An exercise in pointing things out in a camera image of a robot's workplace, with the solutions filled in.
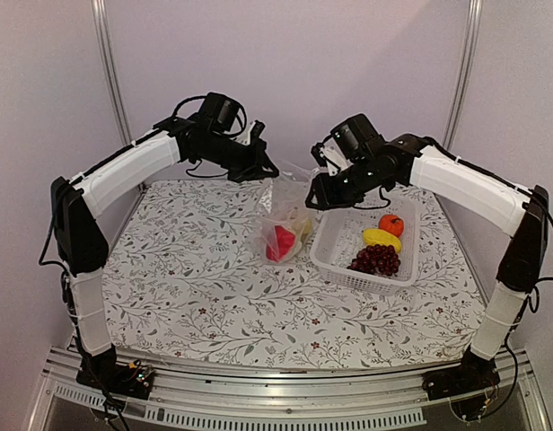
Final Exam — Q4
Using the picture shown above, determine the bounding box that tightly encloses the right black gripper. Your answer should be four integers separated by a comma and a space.
307, 155, 390, 209

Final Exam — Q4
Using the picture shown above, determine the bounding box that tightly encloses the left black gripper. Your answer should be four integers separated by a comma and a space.
196, 131, 280, 183

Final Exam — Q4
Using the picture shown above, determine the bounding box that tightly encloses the yellow corn front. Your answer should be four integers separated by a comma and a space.
293, 217, 312, 242

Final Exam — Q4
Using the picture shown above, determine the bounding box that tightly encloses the clear zip top bag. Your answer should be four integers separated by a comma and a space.
250, 160, 314, 265

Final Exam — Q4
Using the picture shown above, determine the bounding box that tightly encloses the yellow lemon back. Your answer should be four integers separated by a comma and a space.
362, 229, 402, 253

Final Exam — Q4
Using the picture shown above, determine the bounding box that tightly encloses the red bell pepper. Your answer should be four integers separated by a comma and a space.
266, 225, 296, 263

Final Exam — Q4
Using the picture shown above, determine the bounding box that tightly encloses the orange mandarin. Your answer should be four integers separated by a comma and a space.
378, 214, 405, 238

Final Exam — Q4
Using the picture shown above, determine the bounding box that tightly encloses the dark red grapes bunch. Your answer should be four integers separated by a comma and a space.
347, 245, 401, 277

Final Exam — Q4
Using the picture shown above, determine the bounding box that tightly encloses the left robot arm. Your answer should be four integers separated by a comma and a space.
48, 116, 279, 390

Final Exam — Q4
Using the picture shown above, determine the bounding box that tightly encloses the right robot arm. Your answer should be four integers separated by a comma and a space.
305, 134, 549, 391

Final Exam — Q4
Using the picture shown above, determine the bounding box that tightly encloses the white plastic basket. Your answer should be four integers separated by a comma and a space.
310, 194, 421, 295

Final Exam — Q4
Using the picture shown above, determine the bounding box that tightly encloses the floral tablecloth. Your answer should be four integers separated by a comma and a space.
102, 180, 484, 368

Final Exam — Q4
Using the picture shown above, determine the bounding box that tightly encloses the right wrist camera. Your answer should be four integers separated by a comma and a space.
330, 113, 381, 162

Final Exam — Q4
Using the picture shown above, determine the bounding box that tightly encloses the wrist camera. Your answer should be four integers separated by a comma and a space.
197, 92, 242, 133
330, 113, 381, 162

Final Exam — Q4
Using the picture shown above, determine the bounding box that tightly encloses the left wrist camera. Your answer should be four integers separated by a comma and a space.
197, 92, 242, 133

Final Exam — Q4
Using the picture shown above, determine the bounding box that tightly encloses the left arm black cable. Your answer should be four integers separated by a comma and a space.
173, 92, 210, 120

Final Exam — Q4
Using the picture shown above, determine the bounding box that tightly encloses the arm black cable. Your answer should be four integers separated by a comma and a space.
478, 340, 519, 421
173, 92, 210, 120

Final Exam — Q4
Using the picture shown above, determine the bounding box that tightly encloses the left aluminium post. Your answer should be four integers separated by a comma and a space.
91, 0, 132, 146

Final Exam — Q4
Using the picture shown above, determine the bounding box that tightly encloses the aluminium post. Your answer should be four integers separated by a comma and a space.
443, 0, 483, 150
91, 0, 132, 146

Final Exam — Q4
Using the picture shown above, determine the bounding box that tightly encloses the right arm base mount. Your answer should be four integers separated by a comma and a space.
422, 357, 500, 422

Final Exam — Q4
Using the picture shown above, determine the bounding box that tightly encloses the right aluminium post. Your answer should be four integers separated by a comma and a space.
443, 0, 483, 150

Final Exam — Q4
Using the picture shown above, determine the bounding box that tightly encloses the aluminium front rail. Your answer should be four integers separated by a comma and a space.
25, 347, 553, 430

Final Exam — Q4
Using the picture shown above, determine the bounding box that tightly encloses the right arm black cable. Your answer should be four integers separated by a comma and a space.
478, 340, 519, 421

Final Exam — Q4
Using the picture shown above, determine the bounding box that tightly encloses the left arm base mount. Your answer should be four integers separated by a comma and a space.
76, 356, 155, 400

